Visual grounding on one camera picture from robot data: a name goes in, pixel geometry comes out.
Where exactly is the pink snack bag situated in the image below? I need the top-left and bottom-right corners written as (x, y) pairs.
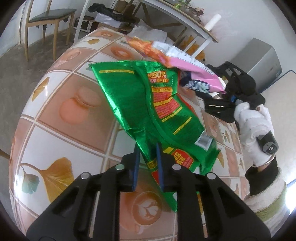
top-left (127, 37), bottom-right (226, 93)

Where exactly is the green snack bag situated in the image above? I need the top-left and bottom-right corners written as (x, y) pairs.
top-left (89, 60), bottom-right (221, 212)

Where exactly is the white gloved right hand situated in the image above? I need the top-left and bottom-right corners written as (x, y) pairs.
top-left (234, 102), bottom-right (274, 167)

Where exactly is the silver refrigerator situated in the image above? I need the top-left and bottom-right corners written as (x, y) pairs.
top-left (230, 38), bottom-right (282, 93)

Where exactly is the yellow plastic bag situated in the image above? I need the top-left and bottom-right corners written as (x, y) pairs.
top-left (178, 35), bottom-right (206, 62)

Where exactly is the paper towel roll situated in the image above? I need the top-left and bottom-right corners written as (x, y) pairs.
top-left (204, 14), bottom-right (222, 31)

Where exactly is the patterned tablecloth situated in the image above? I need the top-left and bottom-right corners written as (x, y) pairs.
top-left (9, 28), bottom-right (249, 240)

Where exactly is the white side table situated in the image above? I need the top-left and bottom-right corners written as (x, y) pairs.
top-left (74, 1), bottom-right (218, 57)

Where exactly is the left wooden chair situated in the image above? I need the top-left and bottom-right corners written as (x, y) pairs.
top-left (23, 1), bottom-right (77, 61)

